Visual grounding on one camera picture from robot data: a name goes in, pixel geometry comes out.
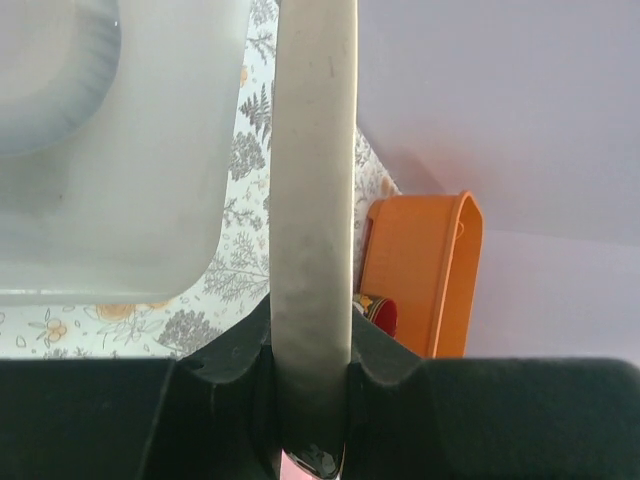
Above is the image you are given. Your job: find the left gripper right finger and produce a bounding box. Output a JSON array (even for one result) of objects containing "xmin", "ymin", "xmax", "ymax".
[{"xmin": 342, "ymin": 314, "xmax": 639, "ymax": 479}]

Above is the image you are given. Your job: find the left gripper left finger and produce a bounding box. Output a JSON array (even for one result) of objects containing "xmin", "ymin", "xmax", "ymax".
[{"xmin": 1, "ymin": 301, "xmax": 280, "ymax": 479}]

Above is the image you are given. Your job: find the white deep round plate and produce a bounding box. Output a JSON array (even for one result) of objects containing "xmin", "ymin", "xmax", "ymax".
[{"xmin": 1, "ymin": 0, "xmax": 122, "ymax": 157}]

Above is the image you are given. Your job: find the cream blue leaf plate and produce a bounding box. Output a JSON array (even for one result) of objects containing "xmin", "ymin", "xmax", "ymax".
[{"xmin": 269, "ymin": 1, "xmax": 358, "ymax": 479}]

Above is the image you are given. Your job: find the orange plastic bin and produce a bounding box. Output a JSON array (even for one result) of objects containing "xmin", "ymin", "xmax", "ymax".
[{"xmin": 360, "ymin": 191, "xmax": 484, "ymax": 358}]

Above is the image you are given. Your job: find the white translucent plastic bin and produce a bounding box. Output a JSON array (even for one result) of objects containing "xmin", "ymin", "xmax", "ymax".
[{"xmin": 1, "ymin": 1, "xmax": 250, "ymax": 306}]

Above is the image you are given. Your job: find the floral table mat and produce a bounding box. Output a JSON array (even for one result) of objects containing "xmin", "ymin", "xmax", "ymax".
[{"xmin": 1, "ymin": 1, "xmax": 279, "ymax": 359}]

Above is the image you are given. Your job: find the red black cup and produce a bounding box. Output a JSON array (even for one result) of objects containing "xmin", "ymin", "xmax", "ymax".
[{"xmin": 353, "ymin": 293, "xmax": 398, "ymax": 338}]

